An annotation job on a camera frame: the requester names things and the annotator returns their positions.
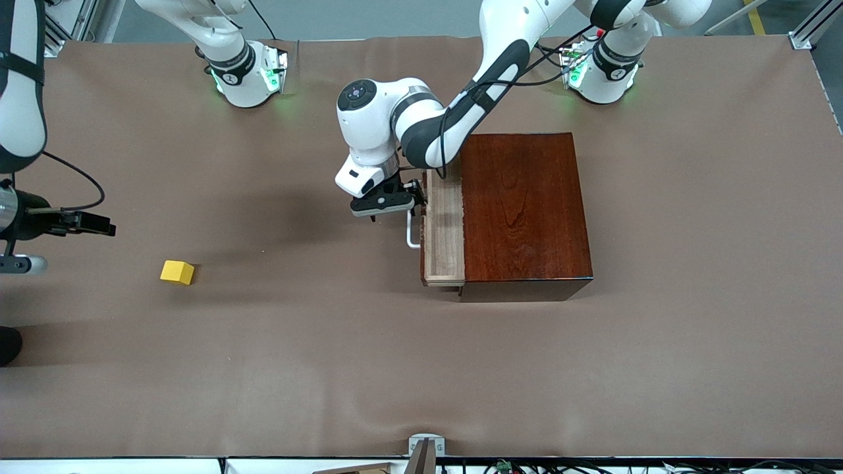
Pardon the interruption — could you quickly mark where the aluminium profile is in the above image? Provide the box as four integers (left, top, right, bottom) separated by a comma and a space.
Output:
787, 0, 843, 51

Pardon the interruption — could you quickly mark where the black round object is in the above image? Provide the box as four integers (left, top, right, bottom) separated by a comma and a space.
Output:
0, 325, 24, 367

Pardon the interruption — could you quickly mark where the yellow block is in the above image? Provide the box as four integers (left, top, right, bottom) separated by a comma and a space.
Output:
160, 260, 196, 286

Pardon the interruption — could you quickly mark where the thin black cable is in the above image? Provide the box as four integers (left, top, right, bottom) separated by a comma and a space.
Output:
517, 461, 659, 474
659, 460, 843, 474

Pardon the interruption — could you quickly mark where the black right base cable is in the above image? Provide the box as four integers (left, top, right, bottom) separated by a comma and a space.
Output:
248, 0, 278, 41

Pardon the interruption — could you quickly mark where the aluminium camera stand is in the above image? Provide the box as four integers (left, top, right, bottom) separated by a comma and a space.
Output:
403, 433, 447, 474

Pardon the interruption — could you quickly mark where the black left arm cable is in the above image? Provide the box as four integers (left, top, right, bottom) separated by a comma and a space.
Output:
431, 25, 597, 182

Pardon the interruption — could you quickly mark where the light wooden board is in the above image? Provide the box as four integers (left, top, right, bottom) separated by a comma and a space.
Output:
312, 462, 396, 474

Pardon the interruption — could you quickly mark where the brown table cloth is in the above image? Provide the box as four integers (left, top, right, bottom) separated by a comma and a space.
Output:
0, 36, 843, 460

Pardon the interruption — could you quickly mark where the aluminium frame with black bars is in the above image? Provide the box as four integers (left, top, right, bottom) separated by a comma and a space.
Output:
41, 0, 99, 57

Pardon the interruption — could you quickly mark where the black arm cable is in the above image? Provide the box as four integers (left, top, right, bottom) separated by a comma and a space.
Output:
431, 25, 597, 182
41, 151, 106, 213

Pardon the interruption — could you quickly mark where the light wooden drawer white handle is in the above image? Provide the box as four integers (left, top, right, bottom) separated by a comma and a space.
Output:
406, 168, 467, 288

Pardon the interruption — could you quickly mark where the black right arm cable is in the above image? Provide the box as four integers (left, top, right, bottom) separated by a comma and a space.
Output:
41, 151, 106, 213

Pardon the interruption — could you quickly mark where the dark red wooden cabinet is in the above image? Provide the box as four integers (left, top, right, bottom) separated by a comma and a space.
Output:
459, 133, 595, 303

